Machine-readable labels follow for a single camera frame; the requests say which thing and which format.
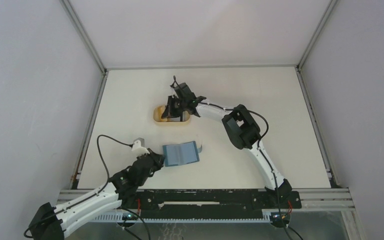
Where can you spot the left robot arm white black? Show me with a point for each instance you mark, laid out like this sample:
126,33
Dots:
60,221

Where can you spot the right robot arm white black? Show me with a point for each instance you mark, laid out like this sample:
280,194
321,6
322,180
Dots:
245,130

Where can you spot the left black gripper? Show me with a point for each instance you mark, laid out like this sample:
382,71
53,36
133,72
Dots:
158,160

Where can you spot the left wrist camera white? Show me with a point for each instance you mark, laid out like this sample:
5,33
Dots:
138,147

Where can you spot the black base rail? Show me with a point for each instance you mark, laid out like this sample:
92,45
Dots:
209,204

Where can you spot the beige oval tray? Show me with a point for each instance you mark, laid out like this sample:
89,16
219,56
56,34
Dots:
169,122

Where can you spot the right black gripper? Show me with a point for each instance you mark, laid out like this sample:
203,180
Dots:
169,110

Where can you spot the aluminium table frame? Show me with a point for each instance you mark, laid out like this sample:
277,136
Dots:
227,184

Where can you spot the blue leather card holder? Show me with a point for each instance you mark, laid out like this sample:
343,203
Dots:
181,154

